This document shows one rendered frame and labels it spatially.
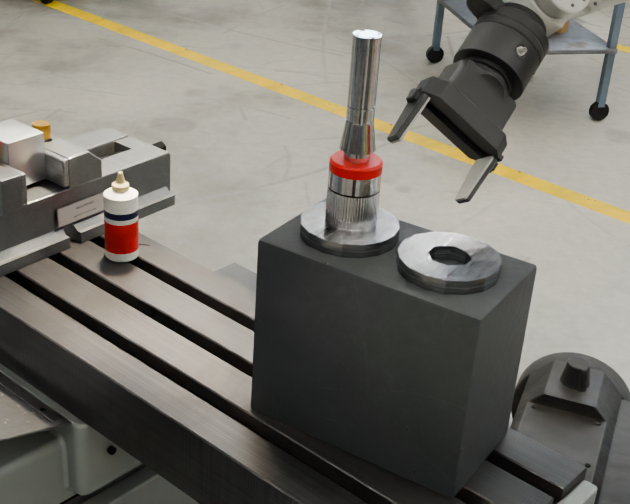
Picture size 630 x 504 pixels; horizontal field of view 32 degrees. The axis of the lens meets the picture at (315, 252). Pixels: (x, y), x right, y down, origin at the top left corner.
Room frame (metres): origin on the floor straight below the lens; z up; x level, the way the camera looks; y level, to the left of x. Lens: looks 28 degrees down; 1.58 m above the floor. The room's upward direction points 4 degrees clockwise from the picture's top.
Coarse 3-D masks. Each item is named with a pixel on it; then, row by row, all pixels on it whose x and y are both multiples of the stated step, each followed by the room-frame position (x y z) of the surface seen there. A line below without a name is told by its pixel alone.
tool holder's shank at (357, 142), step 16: (368, 32) 0.89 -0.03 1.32; (352, 48) 0.88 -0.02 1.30; (368, 48) 0.87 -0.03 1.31; (352, 64) 0.88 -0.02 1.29; (368, 64) 0.87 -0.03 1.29; (352, 80) 0.87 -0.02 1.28; (368, 80) 0.87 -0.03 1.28; (352, 96) 0.87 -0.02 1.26; (368, 96) 0.87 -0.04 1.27; (352, 112) 0.87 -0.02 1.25; (368, 112) 0.87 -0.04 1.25; (352, 128) 0.87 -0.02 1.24; (368, 128) 0.87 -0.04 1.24; (352, 144) 0.87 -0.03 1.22; (368, 144) 0.87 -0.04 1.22; (352, 160) 0.87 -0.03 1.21; (368, 160) 0.88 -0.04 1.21
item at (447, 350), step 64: (320, 256) 0.84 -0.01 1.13; (384, 256) 0.84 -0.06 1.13; (448, 256) 0.85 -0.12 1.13; (256, 320) 0.86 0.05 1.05; (320, 320) 0.82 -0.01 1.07; (384, 320) 0.79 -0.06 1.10; (448, 320) 0.76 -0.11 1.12; (512, 320) 0.81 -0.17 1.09; (256, 384) 0.86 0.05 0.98; (320, 384) 0.82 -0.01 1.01; (384, 384) 0.79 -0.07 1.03; (448, 384) 0.76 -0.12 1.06; (512, 384) 0.84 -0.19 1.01; (384, 448) 0.79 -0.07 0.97; (448, 448) 0.75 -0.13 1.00
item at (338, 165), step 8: (336, 152) 0.89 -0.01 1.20; (336, 160) 0.87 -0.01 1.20; (344, 160) 0.88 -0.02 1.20; (376, 160) 0.88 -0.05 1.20; (336, 168) 0.87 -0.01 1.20; (344, 168) 0.86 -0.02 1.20; (352, 168) 0.86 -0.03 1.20; (360, 168) 0.86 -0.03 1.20; (368, 168) 0.86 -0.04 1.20; (376, 168) 0.87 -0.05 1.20; (344, 176) 0.86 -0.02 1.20; (352, 176) 0.86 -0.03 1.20; (360, 176) 0.86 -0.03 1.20; (368, 176) 0.86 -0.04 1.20; (376, 176) 0.87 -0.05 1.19
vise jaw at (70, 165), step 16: (48, 144) 1.22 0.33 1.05; (64, 144) 1.22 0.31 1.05; (48, 160) 1.19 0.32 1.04; (64, 160) 1.17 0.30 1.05; (80, 160) 1.19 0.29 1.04; (96, 160) 1.21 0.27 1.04; (48, 176) 1.19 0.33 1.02; (64, 176) 1.17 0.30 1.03; (80, 176) 1.19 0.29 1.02; (96, 176) 1.21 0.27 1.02
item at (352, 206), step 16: (336, 176) 0.87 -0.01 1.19; (336, 192) 0.87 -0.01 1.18; (352, 192) 0.86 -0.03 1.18; (368, 192) 0.86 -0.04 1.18; (336, 208) 0.86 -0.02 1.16; (352, 208) 0.86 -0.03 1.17; (368, 208) 0.86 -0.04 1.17; (336, 224) 0.86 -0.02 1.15; (352, 224) 0.86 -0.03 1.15; (368, 224) 0.86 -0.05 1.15
